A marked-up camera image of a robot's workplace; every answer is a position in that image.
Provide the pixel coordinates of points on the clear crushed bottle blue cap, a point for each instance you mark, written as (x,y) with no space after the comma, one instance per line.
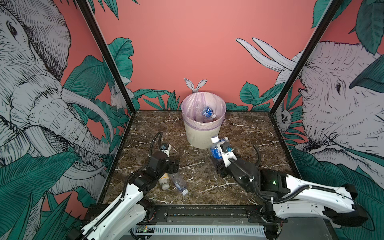
(180,183)

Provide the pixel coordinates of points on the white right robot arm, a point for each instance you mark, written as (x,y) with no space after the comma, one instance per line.
(285,196)

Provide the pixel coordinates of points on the blue label white cap bottle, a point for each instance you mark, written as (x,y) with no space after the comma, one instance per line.
(205,112)

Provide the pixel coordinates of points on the black frame post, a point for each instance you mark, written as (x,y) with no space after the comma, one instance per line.
(325,20)
(88,15)

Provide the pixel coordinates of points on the black frame post right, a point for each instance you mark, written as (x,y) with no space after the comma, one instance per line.
(325,20)

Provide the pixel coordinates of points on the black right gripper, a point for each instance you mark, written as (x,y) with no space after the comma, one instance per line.
(222,169)

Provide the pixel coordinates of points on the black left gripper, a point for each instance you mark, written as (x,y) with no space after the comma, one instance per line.
(171,169)

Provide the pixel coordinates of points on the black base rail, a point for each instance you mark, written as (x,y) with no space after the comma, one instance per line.
(208,216)

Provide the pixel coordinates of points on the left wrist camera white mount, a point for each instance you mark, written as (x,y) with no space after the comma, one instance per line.
(165,147)

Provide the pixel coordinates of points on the black frame post left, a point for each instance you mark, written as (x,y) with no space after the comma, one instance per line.
(88,15)

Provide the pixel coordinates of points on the purple plastic bin liner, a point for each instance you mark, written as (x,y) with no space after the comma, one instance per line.
(198,98)

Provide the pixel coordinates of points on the white ribbed trash bin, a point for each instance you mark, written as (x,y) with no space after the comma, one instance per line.
(200,139)

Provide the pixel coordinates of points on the beige label pill bottle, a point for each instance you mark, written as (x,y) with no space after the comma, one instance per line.
(164,181)

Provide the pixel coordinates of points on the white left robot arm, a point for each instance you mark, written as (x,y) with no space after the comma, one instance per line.
(130,207)

